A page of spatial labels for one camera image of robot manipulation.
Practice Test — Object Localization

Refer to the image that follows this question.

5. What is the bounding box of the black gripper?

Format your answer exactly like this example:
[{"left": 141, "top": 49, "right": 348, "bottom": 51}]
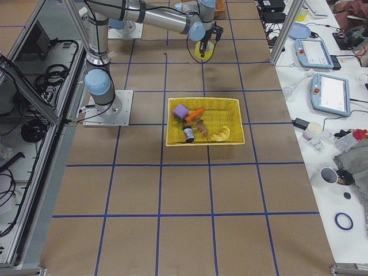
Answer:
[{"left": 198, "top": 24, "right": 223, "bottom": 58}]

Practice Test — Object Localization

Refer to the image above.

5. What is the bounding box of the yellow tape roll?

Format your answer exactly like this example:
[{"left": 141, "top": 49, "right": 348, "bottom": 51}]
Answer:
[{"left": 195, "top": 41, "right": 214, "bottom": 60}]

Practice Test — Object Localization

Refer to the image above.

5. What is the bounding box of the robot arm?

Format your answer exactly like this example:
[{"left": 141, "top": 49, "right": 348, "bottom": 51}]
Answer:
[{"left": 65, "top": 1, "right": 223, "bottom": 127}]

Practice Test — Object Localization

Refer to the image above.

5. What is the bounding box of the brown wicker basket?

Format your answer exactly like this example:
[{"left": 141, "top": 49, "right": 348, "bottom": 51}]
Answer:
[{"left": 214, "top": 0, "right": 225, "bottom": 18}]

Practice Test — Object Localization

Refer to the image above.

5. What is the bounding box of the toy carrot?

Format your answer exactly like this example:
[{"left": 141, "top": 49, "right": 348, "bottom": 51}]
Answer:
[{"left": 184, "top": 108, "right": 205, "bottom": 123}]

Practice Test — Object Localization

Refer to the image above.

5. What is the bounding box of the purple foam cube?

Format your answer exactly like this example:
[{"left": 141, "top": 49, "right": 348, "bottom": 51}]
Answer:
[{"left": 173, "top": 104, "right": 189, "bottom": 121}]

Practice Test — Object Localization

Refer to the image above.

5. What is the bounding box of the yellow plastic basket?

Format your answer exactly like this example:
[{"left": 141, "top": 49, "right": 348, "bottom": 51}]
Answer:
[{"left": 166, "top": 97, "right": 245, "bottom": 147}]

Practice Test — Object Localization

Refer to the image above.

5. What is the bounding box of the blue plate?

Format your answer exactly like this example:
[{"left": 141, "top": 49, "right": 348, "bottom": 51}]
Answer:
[{"left": 288, "top": 22, "right": 311, "bottom": 40}]

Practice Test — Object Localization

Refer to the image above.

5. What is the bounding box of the small brown toy animal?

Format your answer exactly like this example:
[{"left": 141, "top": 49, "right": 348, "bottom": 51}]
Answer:
[{"left": 195, "top": 118, "right": 208, "bottom": 139}]

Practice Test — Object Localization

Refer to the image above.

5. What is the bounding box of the toy croissant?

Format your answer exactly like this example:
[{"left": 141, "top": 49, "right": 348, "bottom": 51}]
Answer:
[{"left": 209, "top": 125, "right": 231, "bottom": 142}]

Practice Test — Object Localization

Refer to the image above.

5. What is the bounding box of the small black-capped bottle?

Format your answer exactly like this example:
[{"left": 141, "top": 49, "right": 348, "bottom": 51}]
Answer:
[{"left": 183, "top": 125, "right": 195, "bottom": 143}]

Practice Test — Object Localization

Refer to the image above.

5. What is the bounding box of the upper teach pendant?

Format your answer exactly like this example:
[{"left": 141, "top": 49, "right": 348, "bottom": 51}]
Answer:
[{"left": 294, "top": 39, "right": 334, "bottom": 69}]

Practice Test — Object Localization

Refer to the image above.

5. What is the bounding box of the teach pendant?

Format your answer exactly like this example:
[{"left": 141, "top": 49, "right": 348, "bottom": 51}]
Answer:
[
  {"left": 294, "top": 39, "right": 334, "bottom": 69},
  {"left": 310, "top": 73, "right": 351, "bottom": 117}
]

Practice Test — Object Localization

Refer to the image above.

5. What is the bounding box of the black power adapter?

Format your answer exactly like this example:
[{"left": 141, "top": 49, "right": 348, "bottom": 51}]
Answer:
[{"left": 292, "top": 118, "right": 310, "bottom": 131}]

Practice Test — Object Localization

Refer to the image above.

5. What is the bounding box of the lower teach pendant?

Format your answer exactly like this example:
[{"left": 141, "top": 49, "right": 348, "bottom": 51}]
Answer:
[{"left": 310, "top": 73, "right": 351, "bottom": 117}]

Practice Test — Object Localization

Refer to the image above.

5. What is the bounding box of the white purple cup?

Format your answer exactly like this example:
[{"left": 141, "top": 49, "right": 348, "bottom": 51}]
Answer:
[{"left": 302, "top": 122, "right": 323, "bottom": 140}]

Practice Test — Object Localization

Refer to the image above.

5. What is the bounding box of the white mug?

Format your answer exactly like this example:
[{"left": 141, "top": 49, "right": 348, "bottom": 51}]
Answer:
[{"left": 310, "top": 167, "right": 338, "bottom": 189}]

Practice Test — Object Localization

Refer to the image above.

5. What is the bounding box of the grey cloth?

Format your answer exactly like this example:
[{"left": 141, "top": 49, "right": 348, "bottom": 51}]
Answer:
[{"left": 333, "top": 139, "right": 367, "bottom": 205}]

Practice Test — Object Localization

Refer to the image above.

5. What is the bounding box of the black round lid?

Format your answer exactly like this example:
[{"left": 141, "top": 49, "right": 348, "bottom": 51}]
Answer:
[{"left": 343, "top": 192, "right": 351, "bottom": 200}]

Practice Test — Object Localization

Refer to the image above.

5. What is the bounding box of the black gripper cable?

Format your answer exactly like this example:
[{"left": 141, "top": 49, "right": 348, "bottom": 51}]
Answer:
[{"left": 185, "top": 21, "right": 216, "bottom": 64}]

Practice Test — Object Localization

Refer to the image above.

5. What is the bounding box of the aluminium frame post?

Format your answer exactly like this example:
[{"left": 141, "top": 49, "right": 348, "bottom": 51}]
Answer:
[{"left": 269, "top": 0, "right": 304, "bottom": 66}]

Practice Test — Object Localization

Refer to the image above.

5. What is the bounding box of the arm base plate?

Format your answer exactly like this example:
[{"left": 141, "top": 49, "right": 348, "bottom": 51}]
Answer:
[
  {"left": 108, "top": 21, "right": 143, "bottom": 40},
  {"left": 82, "top": 90, "right": 133, "bottom": 127}
]

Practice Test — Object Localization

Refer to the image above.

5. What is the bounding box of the blue tape ring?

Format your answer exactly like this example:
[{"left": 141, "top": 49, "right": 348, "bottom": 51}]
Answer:
[{"left": 334, "top": 212, "right": 354, "bottom": 231}]

